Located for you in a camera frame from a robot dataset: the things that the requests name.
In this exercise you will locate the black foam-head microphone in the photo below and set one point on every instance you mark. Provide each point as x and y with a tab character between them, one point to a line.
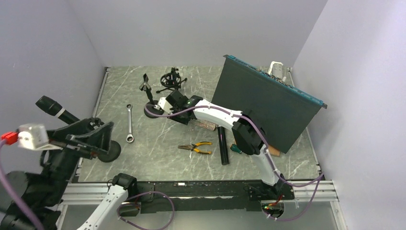
53	108

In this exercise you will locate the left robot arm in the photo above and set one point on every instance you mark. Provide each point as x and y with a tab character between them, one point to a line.
27	199

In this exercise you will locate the green handle screwdriver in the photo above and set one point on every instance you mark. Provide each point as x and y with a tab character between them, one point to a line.
235	148

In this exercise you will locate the black microphone silver grille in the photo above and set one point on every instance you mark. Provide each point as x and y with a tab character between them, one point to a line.
223	145

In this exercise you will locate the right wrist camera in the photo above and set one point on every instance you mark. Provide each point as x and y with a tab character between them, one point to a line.
164	104

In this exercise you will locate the black round-base shock mount stand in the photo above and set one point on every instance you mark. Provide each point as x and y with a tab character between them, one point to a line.
115	148

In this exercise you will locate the brown wooden block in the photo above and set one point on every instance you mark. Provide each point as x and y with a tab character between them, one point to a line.
273	151

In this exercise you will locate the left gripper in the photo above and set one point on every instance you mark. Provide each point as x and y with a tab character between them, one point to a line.
58	136

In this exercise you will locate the yellow black pliers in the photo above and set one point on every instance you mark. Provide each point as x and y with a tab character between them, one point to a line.
194	147

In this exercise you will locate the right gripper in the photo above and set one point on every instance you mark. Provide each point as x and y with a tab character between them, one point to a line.
184	120

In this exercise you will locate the silver ratchet wrench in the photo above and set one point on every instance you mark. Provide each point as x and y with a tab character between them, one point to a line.
130	137

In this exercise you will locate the dark teal-edged board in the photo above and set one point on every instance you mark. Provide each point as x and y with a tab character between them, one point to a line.
282	110

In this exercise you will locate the black tripod shock mount stand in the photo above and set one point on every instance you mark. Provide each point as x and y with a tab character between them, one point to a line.
172	80

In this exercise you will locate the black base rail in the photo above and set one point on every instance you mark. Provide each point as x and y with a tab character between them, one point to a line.
249	195

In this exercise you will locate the white bracket behind board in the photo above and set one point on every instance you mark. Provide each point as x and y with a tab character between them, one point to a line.
276	69

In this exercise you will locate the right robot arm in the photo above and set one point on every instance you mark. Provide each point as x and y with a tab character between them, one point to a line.
249	138

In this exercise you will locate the black round-base clip stand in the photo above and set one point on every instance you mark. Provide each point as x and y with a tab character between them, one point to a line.
151	108

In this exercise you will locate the glitter microphone silver grille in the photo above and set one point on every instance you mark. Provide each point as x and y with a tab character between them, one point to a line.
205	124

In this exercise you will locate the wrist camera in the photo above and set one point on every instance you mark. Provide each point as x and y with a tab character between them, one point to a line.
164	104
31	137

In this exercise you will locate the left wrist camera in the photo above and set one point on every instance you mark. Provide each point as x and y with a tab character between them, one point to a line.
31	137

